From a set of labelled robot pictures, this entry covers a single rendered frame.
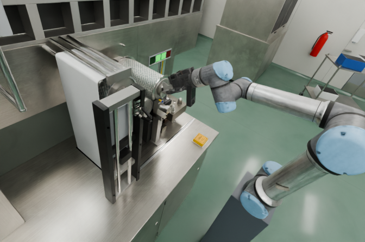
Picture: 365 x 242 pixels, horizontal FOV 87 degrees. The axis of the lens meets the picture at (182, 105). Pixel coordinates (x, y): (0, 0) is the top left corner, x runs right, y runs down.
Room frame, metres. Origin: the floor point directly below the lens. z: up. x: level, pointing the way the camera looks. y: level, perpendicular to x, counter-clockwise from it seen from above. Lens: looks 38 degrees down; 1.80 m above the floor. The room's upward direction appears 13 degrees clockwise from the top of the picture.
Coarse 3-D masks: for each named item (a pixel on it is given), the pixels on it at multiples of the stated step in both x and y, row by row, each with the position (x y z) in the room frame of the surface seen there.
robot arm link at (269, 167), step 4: (264, 164) 0.59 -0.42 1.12; (268, 164) 0.58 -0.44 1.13; (272, 164) 0.59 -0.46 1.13; (276, 164) 0.60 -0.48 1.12; (264, 168) 0.57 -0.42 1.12; (268, 168) 0.56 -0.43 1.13; (272, 168) 0.57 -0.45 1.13; (276, 168) 0.57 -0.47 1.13; (260, 172) 0.56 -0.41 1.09; (264, 172) 0.55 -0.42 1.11; (268, 172) 0.54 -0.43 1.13; (272, 172) 0.54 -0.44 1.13
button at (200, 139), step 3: (198, 135) 0.87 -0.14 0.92; (201, 135) 0.88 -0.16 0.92; (195, 138) 0.84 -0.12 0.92; (198, 138) 0.84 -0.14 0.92; (201, 138) 0.85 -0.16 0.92; (204, 138) 0.85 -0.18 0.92; (207, 138) 0.86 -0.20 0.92; (195, 141) 0.83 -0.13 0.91; (198, 141) 0.82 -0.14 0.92; (201, 141) 0.83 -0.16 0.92; (204, 141) 0.83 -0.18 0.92; (198, 144) 0.81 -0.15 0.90; (201, 144) 0.81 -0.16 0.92
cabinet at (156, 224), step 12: (204, 156) 0.96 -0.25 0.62; (192, 168) 0.77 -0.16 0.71; (192, 180) 0.88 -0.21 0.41; (180, 192) 0.70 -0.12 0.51; (168, 204) 0.57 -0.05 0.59; (180, 204) 0.80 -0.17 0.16; (156, 216) 0.46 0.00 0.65; (168, 216) 0.63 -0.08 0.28; (144, 228) 0.37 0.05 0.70; (156, 228) 0.49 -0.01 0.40; (144, 240) 0.39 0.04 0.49
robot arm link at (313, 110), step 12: (240, 84) 0.71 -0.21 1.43; (252, 84) 0.71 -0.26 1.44; (252, 96) 0.67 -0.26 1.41; (264, 96) 0.65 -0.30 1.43; (276, 96) 0.63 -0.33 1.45; (288, 96) 0.62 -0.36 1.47; (300, 96) 0.62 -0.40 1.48; (276, 108) 0.61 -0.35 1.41; (288, 108) 0.59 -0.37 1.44; (300, 108) 0.57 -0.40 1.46; (312, 108) 0.56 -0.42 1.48; (324, 108) 0.54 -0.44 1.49; (336, 108) 0.53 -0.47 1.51; (348, 108) 0.52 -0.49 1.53; (312, 120) 0.55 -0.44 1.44; (324, 120) 0.52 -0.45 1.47
